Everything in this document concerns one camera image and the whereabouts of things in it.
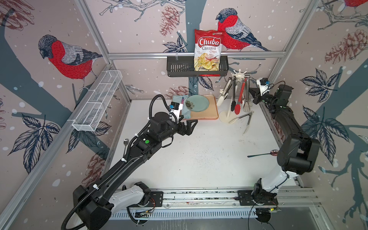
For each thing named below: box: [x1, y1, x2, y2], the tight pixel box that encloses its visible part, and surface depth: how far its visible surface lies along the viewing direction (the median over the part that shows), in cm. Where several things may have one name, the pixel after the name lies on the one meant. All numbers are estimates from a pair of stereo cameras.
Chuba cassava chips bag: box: [194, 29, 224, 71], surface depth 87 cm
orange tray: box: [182, 93, 219, 120], surface depth 114 cm
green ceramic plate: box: [185, 94, 210, 113], surface depth 121 cm
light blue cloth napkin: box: [171, 94, 192, 120], surface depth 116 cm
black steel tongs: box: [230, 75, 237, 112], surface depth 87 cm
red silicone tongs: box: [234, 77, 248, 115], surface depth 86 cm
